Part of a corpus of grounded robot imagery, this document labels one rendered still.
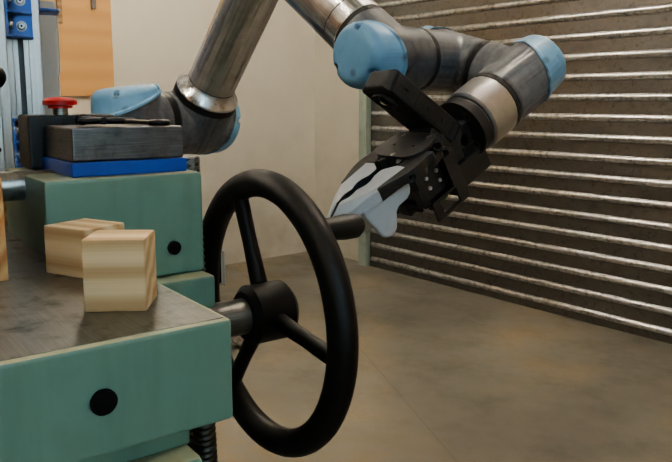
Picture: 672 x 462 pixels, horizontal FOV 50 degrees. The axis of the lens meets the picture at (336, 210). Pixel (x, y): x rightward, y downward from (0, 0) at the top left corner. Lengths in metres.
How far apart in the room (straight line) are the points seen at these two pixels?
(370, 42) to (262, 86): 3.88
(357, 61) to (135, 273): 0.44
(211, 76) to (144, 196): 0.66
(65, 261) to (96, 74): 3.63
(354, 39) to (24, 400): 0.55
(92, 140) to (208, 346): 0.26
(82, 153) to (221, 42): 0.65
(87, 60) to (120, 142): 3.51
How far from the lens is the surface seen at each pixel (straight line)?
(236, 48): 1.24
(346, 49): 0.82
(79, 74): 4.12
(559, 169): 3.57
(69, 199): 0.61
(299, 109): 4.83
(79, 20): 4.14
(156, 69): 4.31
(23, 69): 1.44
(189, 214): 0.65
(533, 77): 0.86
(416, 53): 0.83
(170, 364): 0.41
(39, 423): 0.39
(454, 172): 0.77
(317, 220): 0.64
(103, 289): 0.44
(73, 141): 0.62
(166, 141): 0.65
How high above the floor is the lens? 1.02
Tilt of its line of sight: 9 degrees down
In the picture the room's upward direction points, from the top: straight up
